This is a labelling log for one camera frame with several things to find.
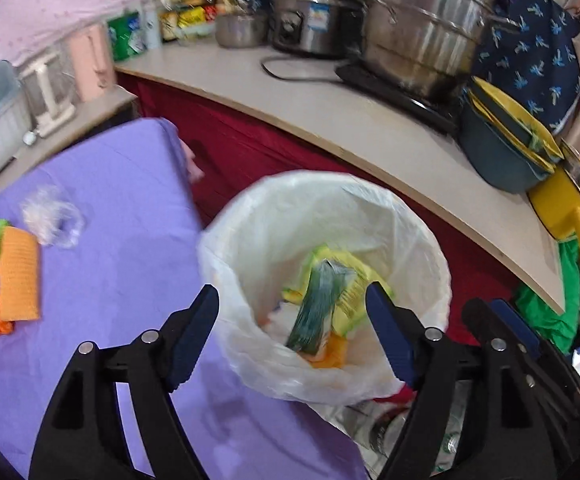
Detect white glass kettle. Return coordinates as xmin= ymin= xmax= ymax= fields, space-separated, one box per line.
xmin=17 ymin=45 xmax=78 ymax=138

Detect clear plastic wrap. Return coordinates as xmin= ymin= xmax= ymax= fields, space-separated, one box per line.
xmin=20 ymin=185 xmax=85 ymax=250

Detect blue floral cloth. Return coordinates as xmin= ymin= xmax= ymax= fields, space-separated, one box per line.
xmin=225 ymin=0 xmax=580 ymax=136

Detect dark sauce bottle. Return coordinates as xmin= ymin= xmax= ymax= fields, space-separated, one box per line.
xmin=161 ymin=9 xmax=181 ymax=43

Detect white bottle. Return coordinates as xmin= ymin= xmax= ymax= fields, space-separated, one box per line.
xmin=142 ymin=0 xmax=163 ymax=51

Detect green striped packet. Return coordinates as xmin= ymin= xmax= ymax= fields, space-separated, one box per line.
xmin=286 ymin=259 xmax=358 ymax=353

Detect orange checked wafer packet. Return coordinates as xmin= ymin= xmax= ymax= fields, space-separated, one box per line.
xmin=0 ymin=226 xmax=42 ymax=322

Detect green can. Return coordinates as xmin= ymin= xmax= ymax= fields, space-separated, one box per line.
xmin=107 ymin=10 xmax=147 ymax=63

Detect black power cable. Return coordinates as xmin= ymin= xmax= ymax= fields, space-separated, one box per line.
xmin=261 ymin=54 xmax=343 ymax=82

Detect red curtain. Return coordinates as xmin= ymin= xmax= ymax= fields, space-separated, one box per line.
xmin=115 ymin=72 xmax=578 ymax=401

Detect black induction cooker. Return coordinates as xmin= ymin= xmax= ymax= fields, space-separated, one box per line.
xmin=335 ymin=60 xmax=463 ymax=136

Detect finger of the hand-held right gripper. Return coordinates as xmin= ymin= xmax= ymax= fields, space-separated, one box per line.
xmin=462 ymin=297 xmax=580 ymax=411

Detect green cloth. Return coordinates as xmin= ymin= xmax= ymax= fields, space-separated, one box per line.
xmin=514 ymin=242 xmax=580 ymax=356

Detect yellow-green cardboard box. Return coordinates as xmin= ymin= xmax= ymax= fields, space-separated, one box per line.
xmin=282 ymin=244 xmax=395 ymax=336

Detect steel rice cooker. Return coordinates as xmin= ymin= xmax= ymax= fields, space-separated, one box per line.
xmin=270 ymin=0 xmax=365 ymax=58

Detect small steel pot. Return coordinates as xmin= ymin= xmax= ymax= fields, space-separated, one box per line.
xmin=215 ymin=10 xmax=269 ymax=50

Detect purple tablecloth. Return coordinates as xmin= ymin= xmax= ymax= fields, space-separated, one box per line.
xmin=0 ymin=117 xmax=371 ymax=480

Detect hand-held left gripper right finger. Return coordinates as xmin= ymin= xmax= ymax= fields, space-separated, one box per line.
xmin=365 ymin=281 xmax=578 ymax=480

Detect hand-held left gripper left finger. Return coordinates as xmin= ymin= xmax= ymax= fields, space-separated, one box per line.
xmin=29 ymin=284 xmax=219 ymax=480

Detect large steel stockpot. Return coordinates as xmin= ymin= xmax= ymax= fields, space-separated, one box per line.
xmin=347 ymin=0 xmax=520 ymax=103

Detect white bag-lined bin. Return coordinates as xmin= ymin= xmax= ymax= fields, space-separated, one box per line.
xmin=197 ymin=170 xmax=453 ymax=406

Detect yellow packet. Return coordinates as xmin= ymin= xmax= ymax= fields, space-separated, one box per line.
xmin=177 ymin=5 xmax=218 ymax=28

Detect yellow pot with handle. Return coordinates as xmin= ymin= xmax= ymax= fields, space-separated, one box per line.
xmin=527 ymin=142 xmax=580 ymax=272

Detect stacked blue and yellow basins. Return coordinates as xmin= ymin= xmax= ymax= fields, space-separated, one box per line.
xmin=457 ymin=76 xmax=565 ymax=195

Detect pink electric kettle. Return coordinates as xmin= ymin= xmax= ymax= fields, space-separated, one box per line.
xmin=67 ymin=25 xmax=116 ymax=103

